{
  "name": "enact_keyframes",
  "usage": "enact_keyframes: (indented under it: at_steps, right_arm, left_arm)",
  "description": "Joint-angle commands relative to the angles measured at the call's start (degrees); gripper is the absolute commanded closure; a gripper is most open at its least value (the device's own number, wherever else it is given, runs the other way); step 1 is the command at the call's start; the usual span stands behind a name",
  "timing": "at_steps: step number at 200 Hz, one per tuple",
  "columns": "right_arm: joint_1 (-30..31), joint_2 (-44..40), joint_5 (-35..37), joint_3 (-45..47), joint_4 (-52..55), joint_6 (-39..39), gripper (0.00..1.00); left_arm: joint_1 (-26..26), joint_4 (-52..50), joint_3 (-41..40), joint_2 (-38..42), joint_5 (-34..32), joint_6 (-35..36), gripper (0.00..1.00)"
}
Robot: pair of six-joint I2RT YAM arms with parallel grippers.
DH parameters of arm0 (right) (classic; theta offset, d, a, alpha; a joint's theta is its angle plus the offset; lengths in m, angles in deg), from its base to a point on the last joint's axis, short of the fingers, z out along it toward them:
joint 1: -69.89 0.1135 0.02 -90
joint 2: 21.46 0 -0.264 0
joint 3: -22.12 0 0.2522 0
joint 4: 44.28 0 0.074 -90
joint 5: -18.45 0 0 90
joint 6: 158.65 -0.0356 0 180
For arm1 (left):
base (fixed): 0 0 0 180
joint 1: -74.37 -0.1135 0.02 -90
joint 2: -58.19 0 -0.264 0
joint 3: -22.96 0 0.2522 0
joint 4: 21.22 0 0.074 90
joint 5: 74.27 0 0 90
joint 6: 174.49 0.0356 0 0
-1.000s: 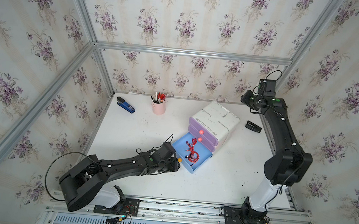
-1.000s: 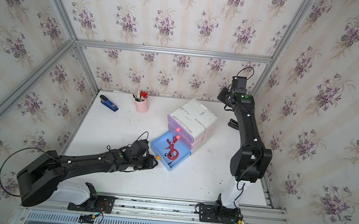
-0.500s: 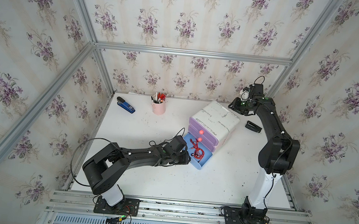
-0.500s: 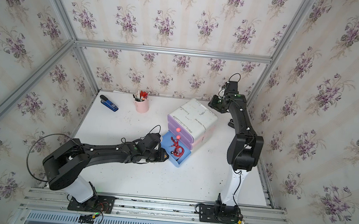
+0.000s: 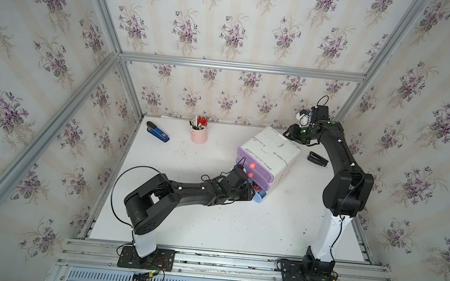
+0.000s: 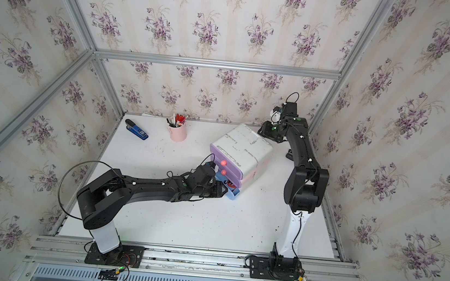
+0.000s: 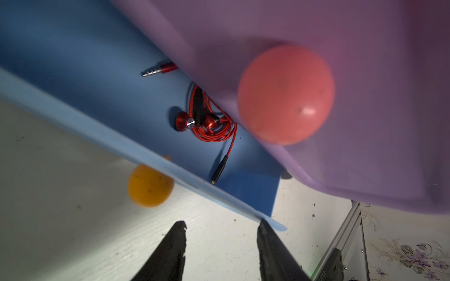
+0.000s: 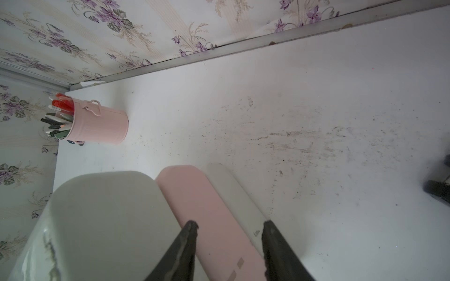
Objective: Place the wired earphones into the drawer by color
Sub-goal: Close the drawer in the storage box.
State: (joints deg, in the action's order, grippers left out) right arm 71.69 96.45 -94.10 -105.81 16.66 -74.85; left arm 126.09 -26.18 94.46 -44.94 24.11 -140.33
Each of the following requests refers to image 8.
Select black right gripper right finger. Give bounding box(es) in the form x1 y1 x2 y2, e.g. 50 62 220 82
261 220 315 281

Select red scissors in cup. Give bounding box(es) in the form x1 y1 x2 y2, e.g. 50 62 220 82
49 93 75 115

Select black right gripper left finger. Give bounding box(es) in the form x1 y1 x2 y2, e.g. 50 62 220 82
145 220 199 281

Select white drawer cabinet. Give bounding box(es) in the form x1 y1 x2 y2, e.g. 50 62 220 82
9 164 266 281

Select black stapler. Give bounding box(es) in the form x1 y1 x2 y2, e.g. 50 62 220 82
423 154 450 206

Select pink pen cup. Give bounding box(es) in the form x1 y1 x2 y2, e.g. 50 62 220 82
66 98 129 145

